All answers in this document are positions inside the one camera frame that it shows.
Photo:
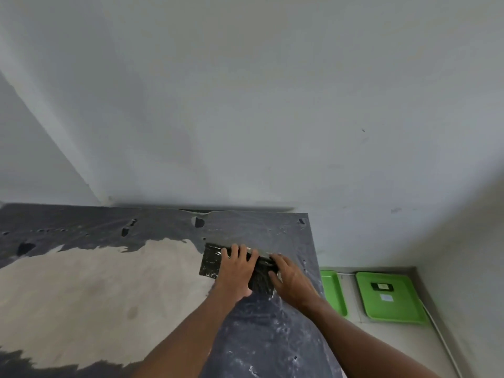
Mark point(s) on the black plastic packet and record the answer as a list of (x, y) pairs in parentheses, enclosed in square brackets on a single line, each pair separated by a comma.
[(210, 263)]

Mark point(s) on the person's left hand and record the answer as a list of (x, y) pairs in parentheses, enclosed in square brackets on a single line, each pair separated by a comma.
[(234, 275)]

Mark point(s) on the person's left middle finger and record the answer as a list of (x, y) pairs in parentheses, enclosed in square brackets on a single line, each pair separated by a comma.
[(243, 253)]

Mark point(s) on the person's left forearm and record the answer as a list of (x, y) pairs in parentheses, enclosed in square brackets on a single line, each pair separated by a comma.
[(189, 334)]

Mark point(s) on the narrow green plastic tray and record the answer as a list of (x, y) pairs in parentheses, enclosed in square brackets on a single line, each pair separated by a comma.
[(332, 291)]

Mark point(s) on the person's left little finger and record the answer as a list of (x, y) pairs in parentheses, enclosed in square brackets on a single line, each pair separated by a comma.
[(224, 255)]

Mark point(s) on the person's right thumb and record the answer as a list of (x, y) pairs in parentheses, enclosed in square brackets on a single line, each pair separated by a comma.
[(273, 277)]

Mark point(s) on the person's right forearm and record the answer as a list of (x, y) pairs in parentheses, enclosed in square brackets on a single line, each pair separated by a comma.
[(362, 346)]

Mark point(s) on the wide green plastic tray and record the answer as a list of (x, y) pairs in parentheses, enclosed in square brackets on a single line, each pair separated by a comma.
[(389, 299)]

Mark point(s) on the person's right hand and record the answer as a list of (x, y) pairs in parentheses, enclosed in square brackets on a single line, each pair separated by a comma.
[(295, 285)]

